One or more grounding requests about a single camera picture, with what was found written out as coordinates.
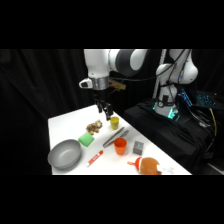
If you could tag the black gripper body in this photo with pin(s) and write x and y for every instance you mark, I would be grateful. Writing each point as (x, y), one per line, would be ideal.
(100, 96)

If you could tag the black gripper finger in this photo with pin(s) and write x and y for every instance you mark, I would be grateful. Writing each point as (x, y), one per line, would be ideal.
(108, 111)
(99, 107)

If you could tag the red pen with white label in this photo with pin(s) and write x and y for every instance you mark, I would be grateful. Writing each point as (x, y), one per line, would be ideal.
(94, 158)

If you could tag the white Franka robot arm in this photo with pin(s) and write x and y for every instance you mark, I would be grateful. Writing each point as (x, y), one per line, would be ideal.
(96, 63)

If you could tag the grey blue pen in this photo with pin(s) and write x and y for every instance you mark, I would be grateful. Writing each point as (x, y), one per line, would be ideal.
(115, 136)

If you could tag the yellow cup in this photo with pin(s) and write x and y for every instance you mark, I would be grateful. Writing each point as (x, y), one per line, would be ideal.
(114, 123)

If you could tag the small brown plush animal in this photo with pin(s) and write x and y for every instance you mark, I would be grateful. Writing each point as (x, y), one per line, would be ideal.
(94, 127)

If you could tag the green sponge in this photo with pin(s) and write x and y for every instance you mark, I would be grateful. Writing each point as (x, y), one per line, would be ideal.
(86, 139)

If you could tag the orange cup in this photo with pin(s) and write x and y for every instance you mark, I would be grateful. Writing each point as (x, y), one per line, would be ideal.
(120, 146)

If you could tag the small grey box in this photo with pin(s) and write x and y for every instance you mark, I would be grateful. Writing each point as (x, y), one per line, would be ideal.
(138, 147)

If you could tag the grey bowl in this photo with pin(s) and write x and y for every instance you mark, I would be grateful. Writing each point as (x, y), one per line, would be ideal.
(64, 154)

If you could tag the orange and white plush toy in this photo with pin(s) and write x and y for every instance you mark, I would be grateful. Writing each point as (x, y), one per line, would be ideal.
(149, 166)

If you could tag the black cloth covered stand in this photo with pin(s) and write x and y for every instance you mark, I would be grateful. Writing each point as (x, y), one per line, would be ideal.
(173, 136)

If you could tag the blue lit keyboard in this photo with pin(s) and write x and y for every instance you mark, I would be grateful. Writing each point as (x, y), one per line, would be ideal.
(208, 99)

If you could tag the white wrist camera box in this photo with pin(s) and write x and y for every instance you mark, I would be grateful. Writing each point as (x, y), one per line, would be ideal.
(85, 83)

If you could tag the tan wrist mount bracket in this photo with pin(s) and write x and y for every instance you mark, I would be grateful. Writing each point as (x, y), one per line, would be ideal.
(118, 85)

